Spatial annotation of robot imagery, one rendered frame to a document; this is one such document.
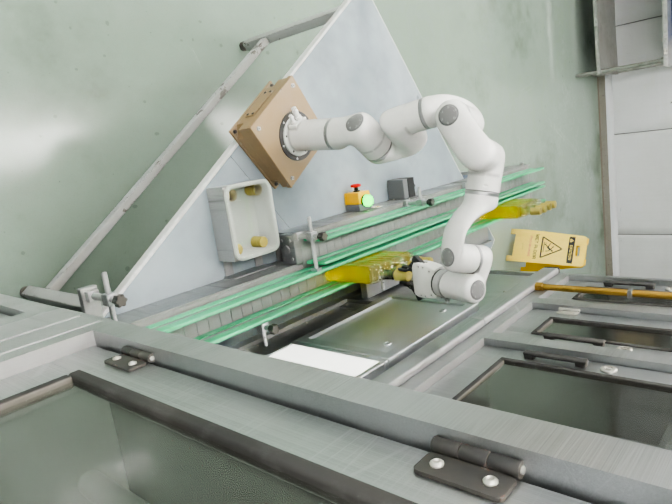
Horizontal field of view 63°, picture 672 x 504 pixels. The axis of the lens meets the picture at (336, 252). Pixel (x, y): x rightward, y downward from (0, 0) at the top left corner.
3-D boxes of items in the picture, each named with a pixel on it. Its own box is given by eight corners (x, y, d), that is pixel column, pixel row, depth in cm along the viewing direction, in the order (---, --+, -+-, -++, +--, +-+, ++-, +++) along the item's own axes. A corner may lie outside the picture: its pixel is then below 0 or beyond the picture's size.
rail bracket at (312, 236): (297, 271, 172) (326, 273, 164) (289, 217, 169) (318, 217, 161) (304, 268, 174) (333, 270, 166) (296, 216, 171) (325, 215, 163)
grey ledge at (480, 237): (348, 296, 206) (372, 299, 198) (345, 273, 204) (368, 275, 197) (471, 240, 274) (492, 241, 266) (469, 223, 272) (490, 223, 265)
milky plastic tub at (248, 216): (219, 261, 166) (237, 263, 160) (206, 187, 162) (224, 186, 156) (263, 248, 179) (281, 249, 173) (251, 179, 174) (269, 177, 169)
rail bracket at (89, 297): (76, 338, 132) (122, 353, 117) (60, 271, 129) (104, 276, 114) (96, 332, 136) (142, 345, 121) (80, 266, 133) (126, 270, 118)
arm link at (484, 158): (444, 187, 150) (421, 183, 138) (456, 108, 148) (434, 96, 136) (503, 194, 142) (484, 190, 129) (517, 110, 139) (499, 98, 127)
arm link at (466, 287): (473, 244, 137) (499, 246, 142) (443, 241, 146) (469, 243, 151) (466, 304, 138) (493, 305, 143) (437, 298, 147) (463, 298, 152)
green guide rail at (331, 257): (306, 264, 175) (325, 265, 170) (306, 260, 175) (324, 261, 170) (530, 183, 301) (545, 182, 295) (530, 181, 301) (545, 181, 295)
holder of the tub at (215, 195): (222, 278, 168) (238, 280, 162) (205, 188, 162) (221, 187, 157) (264, 264, 180) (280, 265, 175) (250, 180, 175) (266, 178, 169)
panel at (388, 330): (163, 417, 128) (257, 457, 106) (160, 405, 128) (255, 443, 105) (390, 301, 193) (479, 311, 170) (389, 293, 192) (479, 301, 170)
